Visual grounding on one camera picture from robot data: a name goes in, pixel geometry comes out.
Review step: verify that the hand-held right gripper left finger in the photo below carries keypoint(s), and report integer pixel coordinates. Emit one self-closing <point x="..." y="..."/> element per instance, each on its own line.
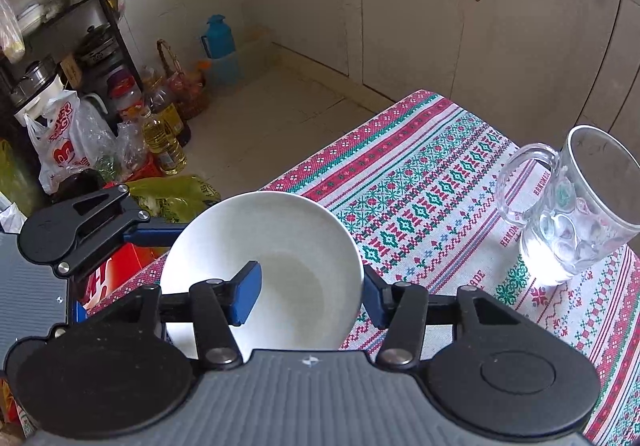
<point x="247" y="293"/>

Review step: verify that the red snack box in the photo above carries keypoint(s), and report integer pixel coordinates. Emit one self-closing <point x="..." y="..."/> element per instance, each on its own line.
<point x="120" y="266"/>

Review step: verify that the red-lid plastic jar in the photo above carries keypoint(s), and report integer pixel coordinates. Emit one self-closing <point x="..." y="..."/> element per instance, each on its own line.
<point x="125" y="91"/>

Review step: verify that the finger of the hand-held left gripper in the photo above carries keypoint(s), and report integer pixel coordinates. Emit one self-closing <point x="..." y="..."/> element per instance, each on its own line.
<point x="155" y="232"/>
<point x="80" y="312"/>

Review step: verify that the dark cooking oil bottle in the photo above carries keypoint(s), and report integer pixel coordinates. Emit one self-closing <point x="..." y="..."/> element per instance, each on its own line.
<point x="172" y="111"/>

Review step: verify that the clear glass mug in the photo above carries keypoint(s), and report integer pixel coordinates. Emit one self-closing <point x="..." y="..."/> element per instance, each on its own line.
<point x="575" y="236"/>

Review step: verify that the blue thermos flask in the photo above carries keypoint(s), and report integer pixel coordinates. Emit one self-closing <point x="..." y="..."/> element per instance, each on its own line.
<point x="215" y="39"/>

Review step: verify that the black metal shelf rack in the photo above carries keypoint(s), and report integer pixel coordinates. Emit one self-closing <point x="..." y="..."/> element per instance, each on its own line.
<point x="112" y="34"/>

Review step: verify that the plain white bowl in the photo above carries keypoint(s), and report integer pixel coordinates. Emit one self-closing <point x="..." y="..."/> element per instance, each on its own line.
<point x="300" y="246"/>

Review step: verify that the steel steamer pot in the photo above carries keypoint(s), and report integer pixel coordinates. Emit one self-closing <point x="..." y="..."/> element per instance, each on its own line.
<point x="35" y="84"/>

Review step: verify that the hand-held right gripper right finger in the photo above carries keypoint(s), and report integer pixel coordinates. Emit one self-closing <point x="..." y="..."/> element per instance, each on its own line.
<point x="374" y="298"/>

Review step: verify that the patterned red green tablecloth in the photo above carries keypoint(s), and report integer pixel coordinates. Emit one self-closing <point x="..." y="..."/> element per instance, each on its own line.
<point x="425" y="186"/>

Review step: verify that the stack of white dishes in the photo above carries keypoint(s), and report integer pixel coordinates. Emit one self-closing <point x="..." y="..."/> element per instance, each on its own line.
<point x="31" y="19"/>

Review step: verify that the crumpled clear plastic bag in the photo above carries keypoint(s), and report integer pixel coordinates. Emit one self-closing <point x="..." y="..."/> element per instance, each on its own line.
<point x="130" y="146"/>

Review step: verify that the white red plastic bag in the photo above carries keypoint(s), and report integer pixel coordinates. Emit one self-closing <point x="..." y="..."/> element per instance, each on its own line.
<point x="60" y="146"/>

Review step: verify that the yellow-green plastic bag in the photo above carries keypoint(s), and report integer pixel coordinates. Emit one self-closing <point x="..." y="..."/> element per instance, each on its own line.
<point x="175" y="198"/>

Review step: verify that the yellow cooking oil bottle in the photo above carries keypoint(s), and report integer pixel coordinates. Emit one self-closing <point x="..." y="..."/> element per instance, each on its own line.
<point x="165" y="144"/>

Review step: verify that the light blue plastic tub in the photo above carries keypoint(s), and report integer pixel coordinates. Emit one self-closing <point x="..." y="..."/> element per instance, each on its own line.
<point x="227" y="69"/>

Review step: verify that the red-print hanging plastic bag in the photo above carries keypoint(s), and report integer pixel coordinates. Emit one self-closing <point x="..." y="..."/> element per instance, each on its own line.
<point x="12" y="36"/>

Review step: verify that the cream kitchen cabinet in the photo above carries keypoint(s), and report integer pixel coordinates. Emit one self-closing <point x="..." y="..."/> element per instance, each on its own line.
<point x="400" y="1"/>

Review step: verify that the wicker basket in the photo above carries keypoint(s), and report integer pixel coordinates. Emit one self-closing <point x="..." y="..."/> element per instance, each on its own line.
<point x="192" y="96"/>

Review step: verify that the dark pot with lid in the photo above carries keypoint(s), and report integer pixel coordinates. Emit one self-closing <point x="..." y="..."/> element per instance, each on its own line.
<point x="95" y="49"/>

